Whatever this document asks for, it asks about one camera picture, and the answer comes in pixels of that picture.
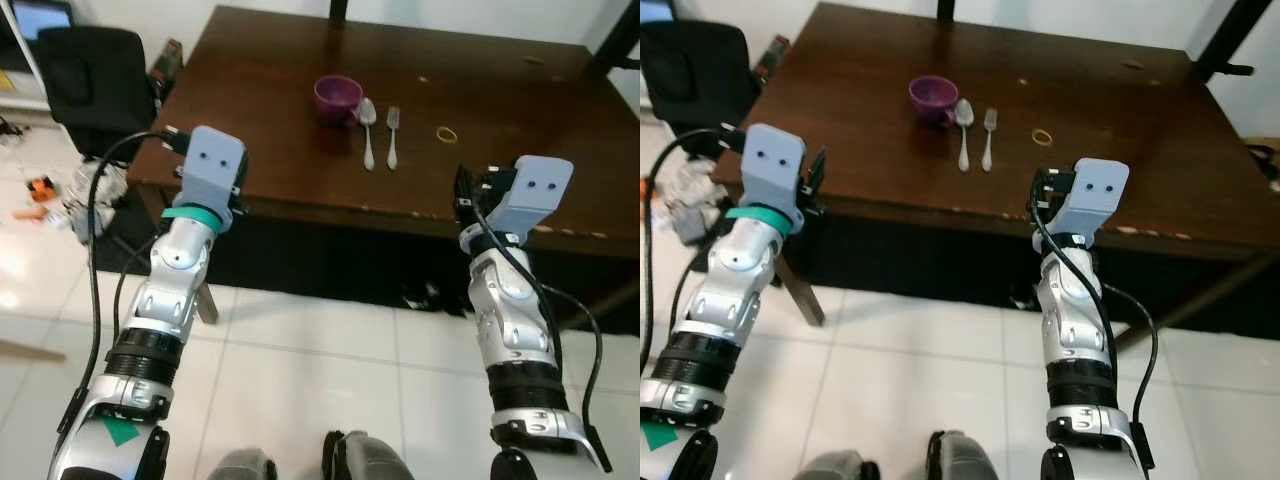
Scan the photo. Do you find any silver metal spoon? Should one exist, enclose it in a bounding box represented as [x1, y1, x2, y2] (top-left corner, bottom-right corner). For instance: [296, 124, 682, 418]
[358, 98, 379, 171]
[954, 98, 976, 172]

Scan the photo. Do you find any crumpled white plastic bag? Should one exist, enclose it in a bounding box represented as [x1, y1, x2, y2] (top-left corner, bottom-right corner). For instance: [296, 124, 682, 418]
[668, 160, 721, 241]
[62, 160, 131, 241]

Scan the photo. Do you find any black and red object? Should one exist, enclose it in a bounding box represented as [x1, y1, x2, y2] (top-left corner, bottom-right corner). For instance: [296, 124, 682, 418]
[758, 35, 791, 86]
[150, 38, 184, 101]

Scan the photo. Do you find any purple cup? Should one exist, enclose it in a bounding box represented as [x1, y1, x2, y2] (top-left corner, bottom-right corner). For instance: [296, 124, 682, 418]
[313, 75, 365, 127]
[908, 76, 961, 128]

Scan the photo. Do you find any black office chair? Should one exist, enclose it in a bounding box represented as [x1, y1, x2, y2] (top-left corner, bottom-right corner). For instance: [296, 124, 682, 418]
[640, 20, 761, 136]
[37, 26, 161, 161]

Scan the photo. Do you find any black metal stand leg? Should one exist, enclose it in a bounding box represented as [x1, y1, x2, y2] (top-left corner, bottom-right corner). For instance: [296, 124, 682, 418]
[590, 0, 641, 71]
[1195, 0, 1276, 81]

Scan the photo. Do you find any grey robot right leg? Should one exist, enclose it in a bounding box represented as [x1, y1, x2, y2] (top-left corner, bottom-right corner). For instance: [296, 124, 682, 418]
[322, 430, 416, 480]
[925, 430, 1011, 480]

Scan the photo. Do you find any grey robot leg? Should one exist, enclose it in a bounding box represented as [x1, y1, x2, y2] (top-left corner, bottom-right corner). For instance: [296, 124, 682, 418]
[205, 448, 279, 480]
[925, 430, 1011, 480]
[800, 450, 881, 480]
[322, 430, 416, 480]

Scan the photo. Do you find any grey robot left leg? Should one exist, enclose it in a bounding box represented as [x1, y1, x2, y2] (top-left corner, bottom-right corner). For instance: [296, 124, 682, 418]
[800, 450, 881, 480]
[205, 448, 279, 480]

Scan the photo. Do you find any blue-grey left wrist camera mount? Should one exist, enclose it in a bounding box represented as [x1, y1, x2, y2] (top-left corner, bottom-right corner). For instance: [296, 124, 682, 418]
[178, 126, 249, 213]
[745, 125, 807, 213]

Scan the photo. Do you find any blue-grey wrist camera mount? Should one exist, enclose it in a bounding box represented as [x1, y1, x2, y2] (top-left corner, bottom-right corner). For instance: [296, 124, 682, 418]
[487, 155, 575, 236]
[178, 126, 249, 213]
[745, 125, 807, 213]
[1055, 158, 1131, 241]

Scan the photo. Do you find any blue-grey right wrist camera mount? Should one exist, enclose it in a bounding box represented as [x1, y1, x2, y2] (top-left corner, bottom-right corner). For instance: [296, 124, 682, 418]
[1055, 158, 1131, 241]
[487, 155, 575, 236]

